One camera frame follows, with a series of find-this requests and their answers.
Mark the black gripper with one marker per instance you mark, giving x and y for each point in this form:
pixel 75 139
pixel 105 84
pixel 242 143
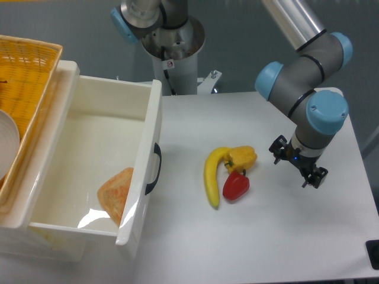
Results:
pixel 313 175

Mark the white top drawer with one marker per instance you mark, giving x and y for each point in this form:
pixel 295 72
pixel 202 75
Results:
pixel 110 125

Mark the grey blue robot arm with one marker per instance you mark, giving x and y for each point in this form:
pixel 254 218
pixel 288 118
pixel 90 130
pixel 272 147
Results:
pixel 293 89

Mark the white drawer cabinet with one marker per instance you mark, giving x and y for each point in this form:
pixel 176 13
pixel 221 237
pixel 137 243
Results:
pixel 18 234

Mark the yellow bell pepper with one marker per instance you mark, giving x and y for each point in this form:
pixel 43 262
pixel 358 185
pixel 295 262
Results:
pixel 239 158

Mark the red bell pepper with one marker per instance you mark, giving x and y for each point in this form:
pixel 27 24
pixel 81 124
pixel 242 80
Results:
pixel 236 185

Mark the yellow banana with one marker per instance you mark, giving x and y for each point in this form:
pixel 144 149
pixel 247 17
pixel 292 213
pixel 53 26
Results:
pixel 210 175

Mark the black corner object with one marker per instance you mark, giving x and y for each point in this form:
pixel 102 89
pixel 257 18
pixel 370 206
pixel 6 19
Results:
pixel 372 247

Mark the orange bread piece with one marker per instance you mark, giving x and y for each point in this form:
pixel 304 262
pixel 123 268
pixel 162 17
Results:
pixel 112 195

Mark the yellow woven basket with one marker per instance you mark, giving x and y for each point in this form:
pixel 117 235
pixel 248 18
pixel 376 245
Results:
pixel 27 68

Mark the white plate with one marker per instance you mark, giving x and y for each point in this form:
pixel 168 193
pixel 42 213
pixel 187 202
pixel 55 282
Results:
pixel 10 142

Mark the metal table bracket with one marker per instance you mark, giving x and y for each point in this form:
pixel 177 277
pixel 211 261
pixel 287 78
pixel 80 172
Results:
pixel 208 85

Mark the black top drawer handle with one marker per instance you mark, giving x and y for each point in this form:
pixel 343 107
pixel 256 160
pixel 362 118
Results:
pixel 156 169

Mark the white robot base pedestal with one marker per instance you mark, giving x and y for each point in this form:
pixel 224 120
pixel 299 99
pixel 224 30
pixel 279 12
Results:
pixel 174 55

